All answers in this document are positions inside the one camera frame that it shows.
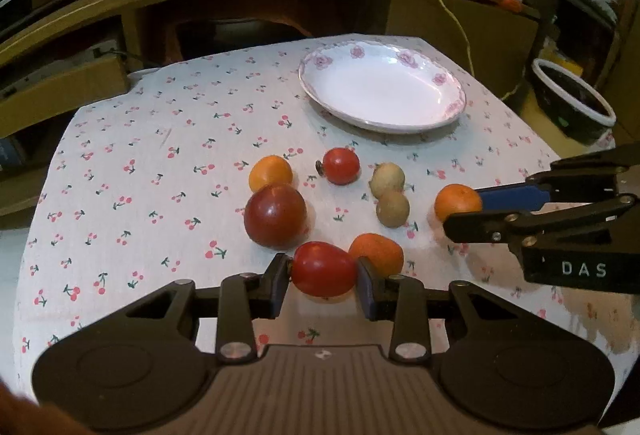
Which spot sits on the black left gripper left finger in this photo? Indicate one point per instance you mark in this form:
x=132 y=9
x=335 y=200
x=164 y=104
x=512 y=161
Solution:
x=244 y=298

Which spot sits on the small orange tangerine back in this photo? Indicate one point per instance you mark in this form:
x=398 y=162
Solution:
x=270 y=170

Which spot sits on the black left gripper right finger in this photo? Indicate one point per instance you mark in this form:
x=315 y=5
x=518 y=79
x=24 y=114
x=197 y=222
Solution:
x=402 y=301

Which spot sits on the wooden TV cabinet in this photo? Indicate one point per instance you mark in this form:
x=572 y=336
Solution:
x=250 y=14

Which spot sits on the large dark red tomato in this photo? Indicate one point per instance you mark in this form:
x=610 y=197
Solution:
x=276 y=216

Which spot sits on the black waste bin white rim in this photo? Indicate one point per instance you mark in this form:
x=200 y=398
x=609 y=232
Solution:
x=573 y=105

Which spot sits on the white floral plate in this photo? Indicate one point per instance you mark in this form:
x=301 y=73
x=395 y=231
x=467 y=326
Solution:
x=382 y=87

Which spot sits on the small red object on cabinet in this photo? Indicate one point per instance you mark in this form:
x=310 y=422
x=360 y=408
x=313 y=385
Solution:
x=514 y=6

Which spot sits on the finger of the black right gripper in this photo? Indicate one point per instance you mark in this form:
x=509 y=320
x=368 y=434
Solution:
x=520 y=224
x=588 y=178

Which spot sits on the tan longan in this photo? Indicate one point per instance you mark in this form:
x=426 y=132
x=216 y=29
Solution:
x=386 y=177
x=393 y=209

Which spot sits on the small red tomato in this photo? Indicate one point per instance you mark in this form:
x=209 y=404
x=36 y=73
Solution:
x=339 y=166

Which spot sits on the cherry print tablecloth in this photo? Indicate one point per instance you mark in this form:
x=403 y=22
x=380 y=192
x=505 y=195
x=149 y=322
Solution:
x=91 y=249

